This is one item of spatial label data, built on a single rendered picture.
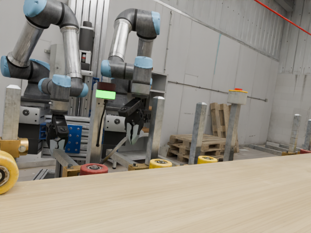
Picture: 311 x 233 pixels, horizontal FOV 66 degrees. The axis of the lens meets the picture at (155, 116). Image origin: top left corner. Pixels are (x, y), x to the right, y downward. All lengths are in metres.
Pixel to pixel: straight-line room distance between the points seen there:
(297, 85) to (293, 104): 0.62
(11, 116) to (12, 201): 0.27
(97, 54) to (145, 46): 0.46
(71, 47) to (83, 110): 0.52
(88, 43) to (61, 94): 0.68
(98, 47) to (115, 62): 0.69
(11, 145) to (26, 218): 0.31
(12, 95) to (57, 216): 0.38
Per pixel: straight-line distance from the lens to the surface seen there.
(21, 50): 1.47
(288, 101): 8.83
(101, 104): 0.81
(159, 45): 4.59
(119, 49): 1.16
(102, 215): 0.50
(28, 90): 1.62
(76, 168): 0.84
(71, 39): 1.32
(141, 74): 0.97
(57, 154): 1.06
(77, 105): 1.71
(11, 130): 0.76
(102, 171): 0.71
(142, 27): 1.36
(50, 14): 1.33
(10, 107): 0.75
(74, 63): 1.27
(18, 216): 0.51
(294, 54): 9.07
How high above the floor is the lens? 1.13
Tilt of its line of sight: 4 degrees down
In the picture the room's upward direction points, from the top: 7 degrees clockwise
